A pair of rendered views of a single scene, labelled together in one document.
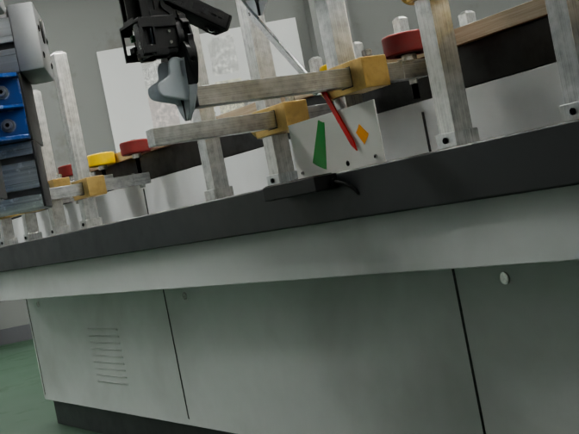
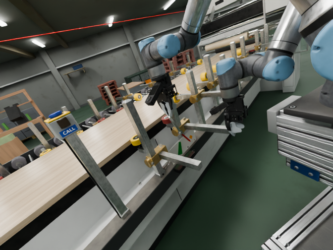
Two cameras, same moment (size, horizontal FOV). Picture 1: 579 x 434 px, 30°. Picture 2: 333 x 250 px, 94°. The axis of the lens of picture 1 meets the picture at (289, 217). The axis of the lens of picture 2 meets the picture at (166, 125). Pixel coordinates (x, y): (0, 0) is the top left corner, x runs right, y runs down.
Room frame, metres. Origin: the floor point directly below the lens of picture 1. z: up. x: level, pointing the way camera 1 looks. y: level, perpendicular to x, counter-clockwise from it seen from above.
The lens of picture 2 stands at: (1.97, 0.71, 1.29)
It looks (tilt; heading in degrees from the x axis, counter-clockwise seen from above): 24 degrees down; 262
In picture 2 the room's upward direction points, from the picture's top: 21 degrees counter-clockwise
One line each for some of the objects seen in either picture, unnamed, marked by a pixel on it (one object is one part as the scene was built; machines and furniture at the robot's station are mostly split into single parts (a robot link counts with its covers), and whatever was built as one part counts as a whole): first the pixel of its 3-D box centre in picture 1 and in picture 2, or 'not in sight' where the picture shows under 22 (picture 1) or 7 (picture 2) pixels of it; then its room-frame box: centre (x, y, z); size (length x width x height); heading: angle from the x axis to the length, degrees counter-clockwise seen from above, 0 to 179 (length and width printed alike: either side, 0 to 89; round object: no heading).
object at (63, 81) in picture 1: (75, 140); not in sight; (2.85, 0.52, 0.93); 0.04 x 0.04 x 0.48; 31
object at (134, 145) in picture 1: (137, 160); not in sight; (2.89, 0.37, 0.85); 0.08 x 0.08 x 0.11
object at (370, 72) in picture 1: (353, 78); (180, 127); (1.76, -0.15, 0.85); 0.14 x 0.06 x 0.05; 31
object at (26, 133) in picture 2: not in sight; (28, 124); (6.13, -6.49, 0.54); 1.15 x 0.73 x 1.09; 7
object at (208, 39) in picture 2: not in sight; (242, 41); (-0.40, -2.10, 0.95); 1.65 x 0.70 x 1.90; 121
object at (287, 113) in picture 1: (278, 120); (156, 156); (1.97, -0.01, 0.82); 0.14 x 0.06 x 0.05; 31
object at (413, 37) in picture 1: (410, 65); (169, 123); (1.80, -0.25, 0.85); 0.08 x 0.08 x 0.11
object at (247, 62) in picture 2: not in sight; (253, 65); (1.48, 0.17, 1.12); 0.11 x 0.11 x 0.08; 76
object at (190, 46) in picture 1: (184, 55); not in sight; (1.56, 0.10, 0.90); 0.05 x 0.02 x 0.09; 31
